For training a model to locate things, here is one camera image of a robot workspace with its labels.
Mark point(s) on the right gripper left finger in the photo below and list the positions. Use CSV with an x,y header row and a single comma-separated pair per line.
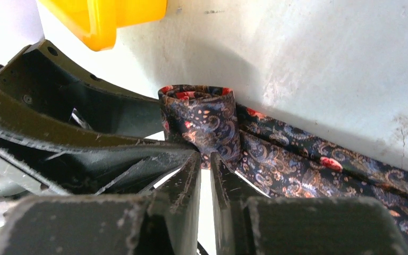
x,y
162,222

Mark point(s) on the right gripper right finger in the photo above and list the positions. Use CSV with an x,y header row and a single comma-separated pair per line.
x,y
247,222

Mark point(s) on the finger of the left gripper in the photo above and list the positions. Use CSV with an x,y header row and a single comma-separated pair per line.
x,y
41,77

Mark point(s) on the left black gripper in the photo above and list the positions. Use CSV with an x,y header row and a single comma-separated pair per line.
x,y
65,159

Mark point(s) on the dark floral red-dotted tie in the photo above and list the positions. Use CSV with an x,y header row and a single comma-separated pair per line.
x,y
279,159

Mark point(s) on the yellow plastic bin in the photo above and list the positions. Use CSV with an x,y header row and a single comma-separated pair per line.
x,y
95,22

